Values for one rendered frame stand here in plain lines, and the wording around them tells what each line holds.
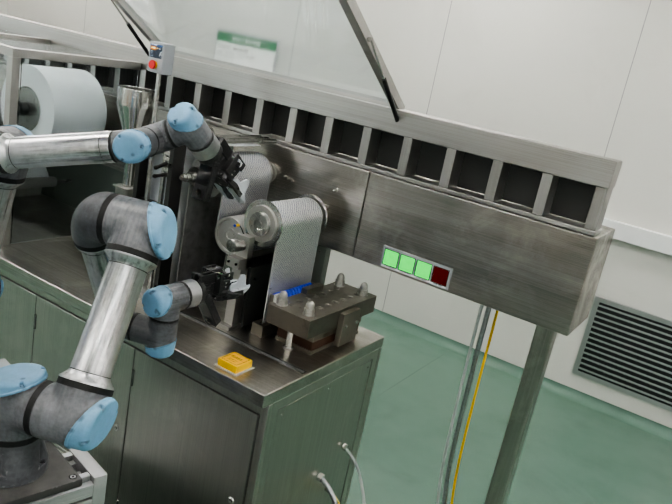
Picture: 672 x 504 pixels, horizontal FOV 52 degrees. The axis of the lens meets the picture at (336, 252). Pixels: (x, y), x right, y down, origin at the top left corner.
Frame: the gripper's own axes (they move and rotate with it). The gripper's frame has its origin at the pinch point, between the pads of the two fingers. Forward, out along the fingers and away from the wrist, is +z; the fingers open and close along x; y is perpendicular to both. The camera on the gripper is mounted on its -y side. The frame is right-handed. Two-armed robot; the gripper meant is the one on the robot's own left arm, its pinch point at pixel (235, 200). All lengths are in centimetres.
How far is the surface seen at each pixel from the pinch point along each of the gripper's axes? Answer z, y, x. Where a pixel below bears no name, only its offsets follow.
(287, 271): 35.3, -2.3, -4.6
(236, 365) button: 19.4, -38.3, -17.1
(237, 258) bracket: 21.1, -9.0, 4.2
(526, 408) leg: 84, 1, -80
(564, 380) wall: 297, 85, -54
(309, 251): 40.2, 8.6, -4.6
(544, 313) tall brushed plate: 48, 19, -80
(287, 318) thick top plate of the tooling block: 31.1, -17.4, -16.2
